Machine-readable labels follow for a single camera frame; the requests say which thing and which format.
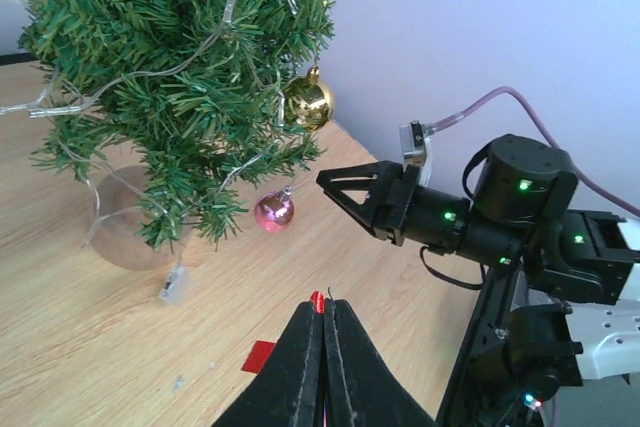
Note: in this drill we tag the pink bauble ornament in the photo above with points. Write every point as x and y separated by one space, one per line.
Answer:
275 211

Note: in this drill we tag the small green christmas tree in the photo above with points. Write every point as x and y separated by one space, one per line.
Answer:
170 97

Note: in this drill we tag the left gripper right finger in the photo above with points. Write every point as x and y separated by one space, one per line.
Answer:
360 390

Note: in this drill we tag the gold bauble ornament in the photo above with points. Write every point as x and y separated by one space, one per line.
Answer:
308 101

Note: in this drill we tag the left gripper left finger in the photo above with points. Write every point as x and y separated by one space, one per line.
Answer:
286 400

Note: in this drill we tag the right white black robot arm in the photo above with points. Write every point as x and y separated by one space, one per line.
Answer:
560 303

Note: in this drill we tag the red ribbon bow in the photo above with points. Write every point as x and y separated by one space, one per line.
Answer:
300 336

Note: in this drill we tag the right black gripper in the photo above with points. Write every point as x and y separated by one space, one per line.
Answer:
387 201

